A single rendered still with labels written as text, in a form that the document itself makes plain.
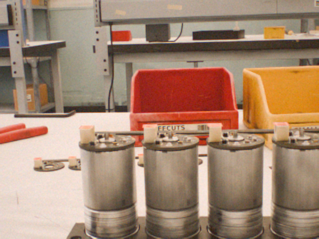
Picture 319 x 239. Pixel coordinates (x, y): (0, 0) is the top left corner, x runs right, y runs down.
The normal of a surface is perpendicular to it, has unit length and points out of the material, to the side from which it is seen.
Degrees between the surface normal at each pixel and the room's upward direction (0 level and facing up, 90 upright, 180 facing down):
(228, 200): 90
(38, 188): 0
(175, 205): 90
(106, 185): 90
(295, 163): 90
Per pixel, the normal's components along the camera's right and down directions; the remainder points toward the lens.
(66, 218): -0.04, -0.97
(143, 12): -0.12, 0.24
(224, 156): -0.53, 0.22
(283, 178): -0.79, 0.17
